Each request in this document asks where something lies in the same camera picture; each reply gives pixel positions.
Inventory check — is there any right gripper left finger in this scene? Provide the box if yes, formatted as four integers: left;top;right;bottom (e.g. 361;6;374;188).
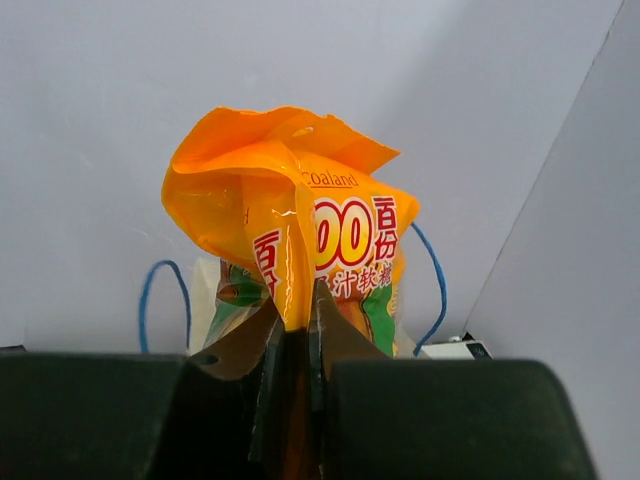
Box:
1;302;283;479

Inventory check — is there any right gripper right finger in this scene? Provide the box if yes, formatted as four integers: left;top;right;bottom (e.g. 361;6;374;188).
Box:
308;281;597;479

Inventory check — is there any blue checkered paper bag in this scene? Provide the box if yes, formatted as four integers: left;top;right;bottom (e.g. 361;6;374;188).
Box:
137;223;448;358

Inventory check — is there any orange gummy candy bag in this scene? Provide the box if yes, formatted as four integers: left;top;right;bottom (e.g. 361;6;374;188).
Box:
162;107;420;356

